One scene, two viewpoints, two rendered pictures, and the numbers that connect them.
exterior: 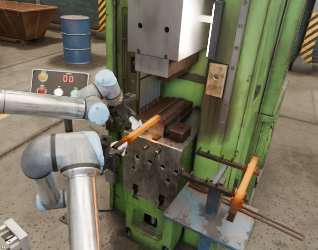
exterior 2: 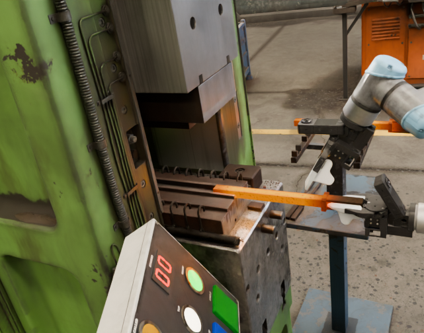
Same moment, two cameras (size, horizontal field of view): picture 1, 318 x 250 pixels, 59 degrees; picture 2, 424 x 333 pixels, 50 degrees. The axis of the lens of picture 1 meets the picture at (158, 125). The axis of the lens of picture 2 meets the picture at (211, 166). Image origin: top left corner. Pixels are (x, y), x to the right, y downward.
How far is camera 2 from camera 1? 1.84 m
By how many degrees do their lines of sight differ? 75
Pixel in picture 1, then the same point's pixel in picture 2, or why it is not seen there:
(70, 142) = not seen: outside the picture
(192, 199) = (322, 214)
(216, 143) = (242, 162)
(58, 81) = (165, 300)
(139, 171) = (263, 290)
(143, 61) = (210, 94)
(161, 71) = (229, 88)
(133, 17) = (182, 11)
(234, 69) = not seen: hidden behind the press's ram
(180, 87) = not seen: hidden behind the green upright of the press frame
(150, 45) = (210, 53)
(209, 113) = (229, 127)
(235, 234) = (364, 182)
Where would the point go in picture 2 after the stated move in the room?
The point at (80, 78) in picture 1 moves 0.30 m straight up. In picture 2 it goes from (164, 243) to (127, 94)
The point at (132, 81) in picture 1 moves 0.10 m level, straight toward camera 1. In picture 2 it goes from (141, 184) to (180, 176)
